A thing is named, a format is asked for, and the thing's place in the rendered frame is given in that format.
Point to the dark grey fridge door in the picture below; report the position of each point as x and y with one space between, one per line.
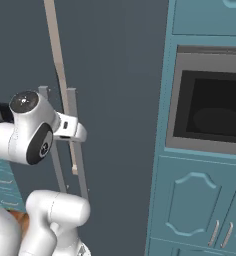
123 116
20 50

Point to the teal drawer cabinet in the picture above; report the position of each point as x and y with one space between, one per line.
10 186

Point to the grey built-in oven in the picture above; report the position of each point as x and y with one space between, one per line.
210 106

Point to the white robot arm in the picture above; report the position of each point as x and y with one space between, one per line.
10 140

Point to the teal tall cabinet frame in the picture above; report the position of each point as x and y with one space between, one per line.
164 100

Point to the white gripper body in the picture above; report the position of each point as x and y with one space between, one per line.
79 132

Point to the teal plain cupboard door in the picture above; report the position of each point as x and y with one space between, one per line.
206 16

